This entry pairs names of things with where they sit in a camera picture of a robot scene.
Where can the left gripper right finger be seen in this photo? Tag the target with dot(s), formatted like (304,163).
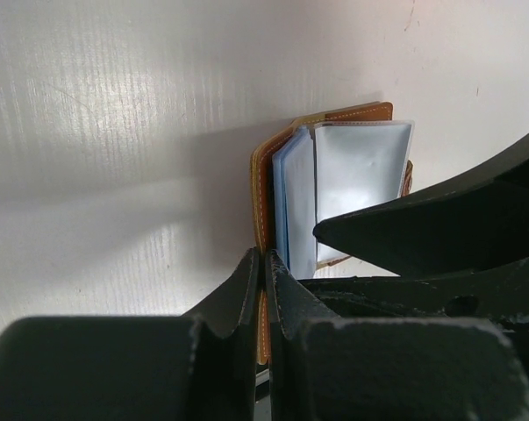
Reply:
(326,367)

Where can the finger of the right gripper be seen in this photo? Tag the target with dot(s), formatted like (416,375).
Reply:
(500,295)
(476,220)

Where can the brown leather card holder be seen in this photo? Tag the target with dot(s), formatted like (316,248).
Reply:
(322,166)

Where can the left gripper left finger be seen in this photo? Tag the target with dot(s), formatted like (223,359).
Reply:
(199,366)

